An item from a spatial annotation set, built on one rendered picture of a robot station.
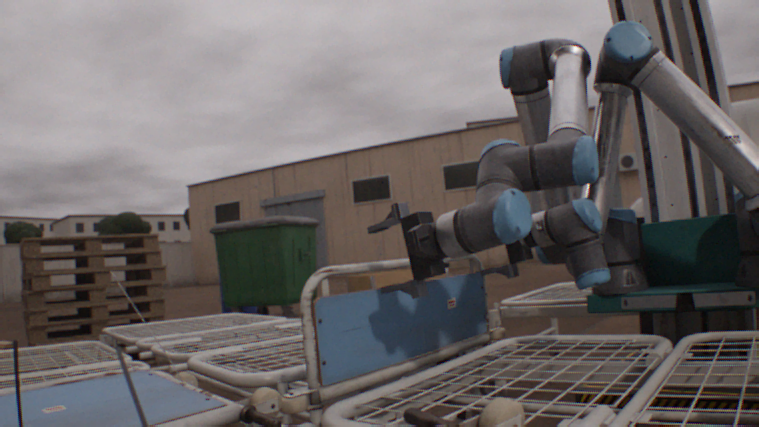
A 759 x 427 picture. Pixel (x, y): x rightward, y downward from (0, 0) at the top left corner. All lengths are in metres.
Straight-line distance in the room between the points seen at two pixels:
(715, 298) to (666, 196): 0.44
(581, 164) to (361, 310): 0.59
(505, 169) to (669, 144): 1.01
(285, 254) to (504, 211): 6.01
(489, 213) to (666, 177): 1.07
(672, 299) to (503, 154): 0.84
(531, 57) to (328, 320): 0.88
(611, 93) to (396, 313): 0.83
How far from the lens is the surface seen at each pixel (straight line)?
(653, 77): 1.40
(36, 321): 4.69
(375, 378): 1.26
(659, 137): 1.93
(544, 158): 0.99
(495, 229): 0.93
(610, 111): 1.50
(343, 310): 1.18
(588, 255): 1.31
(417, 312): 1.38
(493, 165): 1.01
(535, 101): 1.53
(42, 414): 1.04
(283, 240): 6.82
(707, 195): 1.87
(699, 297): 1.65
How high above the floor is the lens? 0.80
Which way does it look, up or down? 4 degrees up
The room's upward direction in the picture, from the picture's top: 5 degrees counter-clockwise
